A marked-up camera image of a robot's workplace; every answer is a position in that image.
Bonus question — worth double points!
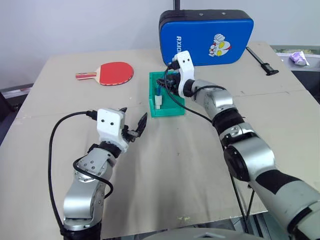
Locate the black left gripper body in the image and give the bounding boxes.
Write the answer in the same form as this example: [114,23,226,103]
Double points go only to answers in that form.
[121,124,140,144]

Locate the purple and white crumpled wrapper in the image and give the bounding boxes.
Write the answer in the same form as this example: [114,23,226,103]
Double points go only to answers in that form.
[289,50,311,67]

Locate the red table tennis paddle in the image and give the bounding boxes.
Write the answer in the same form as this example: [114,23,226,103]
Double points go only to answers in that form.
[75,61,135,87]

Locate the black equipment with grey frame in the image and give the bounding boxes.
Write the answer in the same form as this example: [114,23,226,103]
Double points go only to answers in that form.
[0,83,34,114]

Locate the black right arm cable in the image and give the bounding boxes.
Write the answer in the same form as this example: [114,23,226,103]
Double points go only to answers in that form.
[163,61,227,124]

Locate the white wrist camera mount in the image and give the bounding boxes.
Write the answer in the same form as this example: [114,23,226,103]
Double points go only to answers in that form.
[96,107,130,153]
[171,50,196,98]

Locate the thin black rods under table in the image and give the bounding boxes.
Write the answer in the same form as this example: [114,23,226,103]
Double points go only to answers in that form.
[230,174,256,233]

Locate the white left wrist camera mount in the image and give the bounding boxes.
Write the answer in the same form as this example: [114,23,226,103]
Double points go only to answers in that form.
[96,107,130,153]

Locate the black rod with round base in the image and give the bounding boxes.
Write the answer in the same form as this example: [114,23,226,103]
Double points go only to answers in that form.
[245,46,280,77]

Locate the blue padded kick shield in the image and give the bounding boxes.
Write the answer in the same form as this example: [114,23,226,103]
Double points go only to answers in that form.
[158,9,255,67]

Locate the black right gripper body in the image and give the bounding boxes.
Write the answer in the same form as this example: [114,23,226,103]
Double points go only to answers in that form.
[165,72,181,96]

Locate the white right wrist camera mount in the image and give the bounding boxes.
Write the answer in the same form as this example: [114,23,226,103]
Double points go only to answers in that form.
[171,50,196,98]

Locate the green plastic bin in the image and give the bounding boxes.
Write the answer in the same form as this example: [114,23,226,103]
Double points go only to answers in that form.
[148,70,187,119]

